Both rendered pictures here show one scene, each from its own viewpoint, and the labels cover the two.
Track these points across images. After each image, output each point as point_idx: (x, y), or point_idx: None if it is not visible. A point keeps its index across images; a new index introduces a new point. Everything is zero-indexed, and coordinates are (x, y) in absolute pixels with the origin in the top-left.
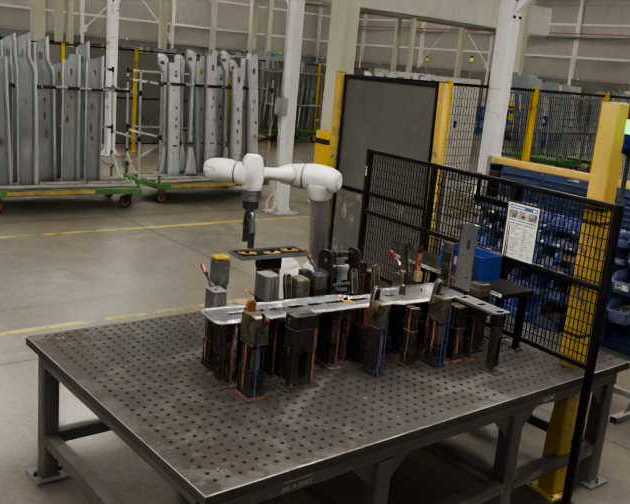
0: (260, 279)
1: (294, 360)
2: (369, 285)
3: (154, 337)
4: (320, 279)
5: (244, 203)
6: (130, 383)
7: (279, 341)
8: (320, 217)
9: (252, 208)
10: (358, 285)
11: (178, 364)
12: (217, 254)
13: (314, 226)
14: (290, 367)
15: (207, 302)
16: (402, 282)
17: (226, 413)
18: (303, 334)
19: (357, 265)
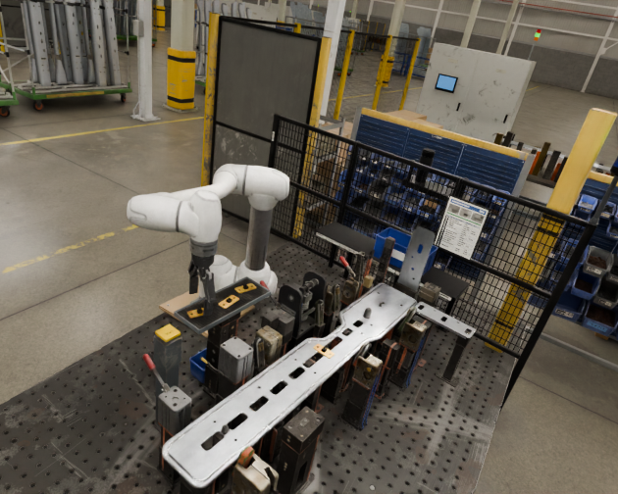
0: (228, 357)
1: (294, 477)
2: (329, 306)
3: (79, 417)
4: (288, 324)
5: (195, 259)
6: None
7: (263, 437)
8: (264, 225)
9: (207, 265)
10: None
11: (128, 484)
12: (162, 328)
13: (256, 234)
14: (288, 483)
15: (163, 415)
16: (356, 292)
17: None
18: (306, 449)
19: (321, 293)
